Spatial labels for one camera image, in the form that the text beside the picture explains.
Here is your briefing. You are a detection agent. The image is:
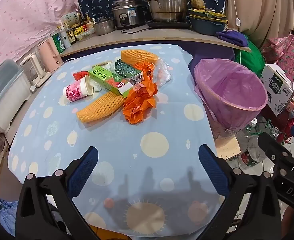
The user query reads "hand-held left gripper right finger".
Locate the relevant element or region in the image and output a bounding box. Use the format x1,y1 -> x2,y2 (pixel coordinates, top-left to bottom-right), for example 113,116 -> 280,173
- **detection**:
198,144 -> 285,240

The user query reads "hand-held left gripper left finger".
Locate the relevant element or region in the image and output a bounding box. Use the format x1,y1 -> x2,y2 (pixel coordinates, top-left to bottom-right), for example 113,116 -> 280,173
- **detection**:
16,146 -> 99,240

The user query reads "waste bin with pink liner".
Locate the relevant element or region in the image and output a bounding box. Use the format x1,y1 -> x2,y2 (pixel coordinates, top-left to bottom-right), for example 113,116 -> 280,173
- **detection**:
193,59 -> 268,148

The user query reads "orange plastic bag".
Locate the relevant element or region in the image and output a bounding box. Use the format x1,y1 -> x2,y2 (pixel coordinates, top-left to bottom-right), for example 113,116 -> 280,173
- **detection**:
123,80 -> 158,125

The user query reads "dark green milk carton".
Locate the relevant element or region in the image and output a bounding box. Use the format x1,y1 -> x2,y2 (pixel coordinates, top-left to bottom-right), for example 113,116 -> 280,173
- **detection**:
114,59 -> 144,84

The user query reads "red thermos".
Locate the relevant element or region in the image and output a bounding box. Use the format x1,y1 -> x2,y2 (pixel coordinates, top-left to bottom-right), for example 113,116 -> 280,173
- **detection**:
278,116 -> 294,143

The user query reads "clear bottle with red label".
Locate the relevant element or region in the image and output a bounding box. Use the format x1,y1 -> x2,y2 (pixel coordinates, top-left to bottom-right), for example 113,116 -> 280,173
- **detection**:
238,127 -> 280,168

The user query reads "wooden stool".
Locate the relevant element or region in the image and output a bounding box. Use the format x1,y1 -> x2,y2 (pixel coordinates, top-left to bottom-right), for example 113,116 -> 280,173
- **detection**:
216,140 -> 241,159

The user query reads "clear bottle with white cap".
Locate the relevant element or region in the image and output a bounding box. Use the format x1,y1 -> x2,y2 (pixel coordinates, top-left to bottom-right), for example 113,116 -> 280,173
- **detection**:
237,119 -> 261,143

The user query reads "white milk gift box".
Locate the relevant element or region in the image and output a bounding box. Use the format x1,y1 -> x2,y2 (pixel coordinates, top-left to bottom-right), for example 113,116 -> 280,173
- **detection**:
259,64 -> 294,117

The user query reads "long orange foam net sleeve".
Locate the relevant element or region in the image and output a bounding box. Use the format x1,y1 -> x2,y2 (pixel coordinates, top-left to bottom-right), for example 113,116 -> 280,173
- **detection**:
76,91 -> 125,124

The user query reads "pink paper cup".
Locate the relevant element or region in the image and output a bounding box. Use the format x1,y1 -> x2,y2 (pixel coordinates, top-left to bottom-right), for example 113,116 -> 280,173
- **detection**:
63,76 -> 94,103

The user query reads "pink floral cloth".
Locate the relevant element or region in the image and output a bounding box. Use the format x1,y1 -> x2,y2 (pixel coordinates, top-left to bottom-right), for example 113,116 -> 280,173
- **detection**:
261,35 -> 294,93

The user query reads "white crumpled paper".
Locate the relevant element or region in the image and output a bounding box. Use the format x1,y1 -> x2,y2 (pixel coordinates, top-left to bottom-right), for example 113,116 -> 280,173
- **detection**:
90,76 -> 108,92

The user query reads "green plastic bag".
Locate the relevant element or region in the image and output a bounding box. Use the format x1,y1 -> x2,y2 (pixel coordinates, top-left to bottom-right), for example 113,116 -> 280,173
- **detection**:
233,36 -> 266,74

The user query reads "light green carton box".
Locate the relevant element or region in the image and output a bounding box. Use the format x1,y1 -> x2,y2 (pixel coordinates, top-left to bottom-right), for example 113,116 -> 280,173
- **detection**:
88,65 -> 132,98

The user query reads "red wrapper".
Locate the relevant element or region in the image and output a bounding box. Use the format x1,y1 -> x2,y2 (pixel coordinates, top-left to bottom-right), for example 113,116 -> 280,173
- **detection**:
73,71 -> 90,80

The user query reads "blue plastic bag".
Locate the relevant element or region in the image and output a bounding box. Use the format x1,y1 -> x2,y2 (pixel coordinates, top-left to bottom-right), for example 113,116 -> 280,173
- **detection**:
0,197 -> 19,238

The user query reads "clear plastic bag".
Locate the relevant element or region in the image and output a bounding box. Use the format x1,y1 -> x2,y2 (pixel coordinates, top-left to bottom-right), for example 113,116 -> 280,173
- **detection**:
153,57 -> 174,85

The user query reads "white storage box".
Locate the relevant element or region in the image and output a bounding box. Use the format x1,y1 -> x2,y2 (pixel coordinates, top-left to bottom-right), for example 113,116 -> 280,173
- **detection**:
0,59 -> 32,134

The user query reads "white kettle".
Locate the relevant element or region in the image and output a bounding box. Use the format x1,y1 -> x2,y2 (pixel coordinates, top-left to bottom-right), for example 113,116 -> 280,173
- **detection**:
21,52 -> 52,88

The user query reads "small orange foil wrapper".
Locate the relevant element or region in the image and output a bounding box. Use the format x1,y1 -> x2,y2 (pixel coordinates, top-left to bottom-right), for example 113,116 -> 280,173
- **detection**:
134,62 -> 155,80

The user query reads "purple cloth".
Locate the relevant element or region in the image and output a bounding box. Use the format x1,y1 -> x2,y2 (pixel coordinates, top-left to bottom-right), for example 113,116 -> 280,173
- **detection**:
216,30 -> 249,47

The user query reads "pink kettle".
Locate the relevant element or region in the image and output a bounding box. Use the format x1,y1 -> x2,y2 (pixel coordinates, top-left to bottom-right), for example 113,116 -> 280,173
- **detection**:
37,39 -> 64,72

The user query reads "short orange foam net sleeve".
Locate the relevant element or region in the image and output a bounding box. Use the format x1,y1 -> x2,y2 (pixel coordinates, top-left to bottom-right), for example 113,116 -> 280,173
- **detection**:
120,49 -> 159,64

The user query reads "beige curtain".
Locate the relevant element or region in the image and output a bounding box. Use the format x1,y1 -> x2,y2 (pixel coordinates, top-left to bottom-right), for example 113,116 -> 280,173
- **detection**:
216,0 -> 294,48

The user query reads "row of condiment bottles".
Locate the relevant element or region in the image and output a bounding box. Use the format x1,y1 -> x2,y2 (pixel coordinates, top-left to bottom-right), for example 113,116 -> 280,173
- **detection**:
51,11 -> 96,53

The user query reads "blue plastic basin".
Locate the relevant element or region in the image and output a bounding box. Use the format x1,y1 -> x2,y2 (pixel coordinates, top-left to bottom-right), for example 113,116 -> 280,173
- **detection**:
189,15 -> 229,36

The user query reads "small steel pot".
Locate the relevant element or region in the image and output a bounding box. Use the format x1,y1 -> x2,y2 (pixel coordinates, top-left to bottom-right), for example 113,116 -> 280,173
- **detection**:
93,17 -> 115,36

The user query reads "wooden counter board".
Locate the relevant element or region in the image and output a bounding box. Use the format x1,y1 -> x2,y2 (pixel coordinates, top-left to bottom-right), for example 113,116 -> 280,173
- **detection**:
59,26 -> 252,58

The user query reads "yellow plastic tray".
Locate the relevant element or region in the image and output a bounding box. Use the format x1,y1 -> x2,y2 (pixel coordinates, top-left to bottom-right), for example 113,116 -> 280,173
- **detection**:
189,9 -> 229,22

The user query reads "black induction cooker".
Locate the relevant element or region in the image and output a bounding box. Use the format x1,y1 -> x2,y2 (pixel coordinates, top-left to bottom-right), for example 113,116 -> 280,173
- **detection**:
147,20 -> 191,29

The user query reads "steel rice cooker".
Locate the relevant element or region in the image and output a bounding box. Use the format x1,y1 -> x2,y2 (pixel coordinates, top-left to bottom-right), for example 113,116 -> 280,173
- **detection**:
111,0 -> 147,28

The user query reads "pink dotted curtain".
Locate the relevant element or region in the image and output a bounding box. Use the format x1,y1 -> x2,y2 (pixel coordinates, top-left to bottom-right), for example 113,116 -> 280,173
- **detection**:
0,0 -> 90,77

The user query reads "navy printed cloth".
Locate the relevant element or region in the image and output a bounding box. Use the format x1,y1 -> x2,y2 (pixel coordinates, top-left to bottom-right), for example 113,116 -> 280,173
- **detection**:
77,0 -> 226,25

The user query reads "large steel steamer pot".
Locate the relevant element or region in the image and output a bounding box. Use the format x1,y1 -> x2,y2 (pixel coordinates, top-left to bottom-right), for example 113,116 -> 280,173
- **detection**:
144,0 -> 194,22

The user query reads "white cord with switch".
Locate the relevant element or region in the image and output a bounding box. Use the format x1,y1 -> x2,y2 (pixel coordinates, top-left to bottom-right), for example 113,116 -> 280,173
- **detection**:
228,0 -> 242,33

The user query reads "black power cord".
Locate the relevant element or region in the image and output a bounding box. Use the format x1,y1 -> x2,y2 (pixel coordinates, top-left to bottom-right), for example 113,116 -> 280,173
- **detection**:
121,24 -> 150,34

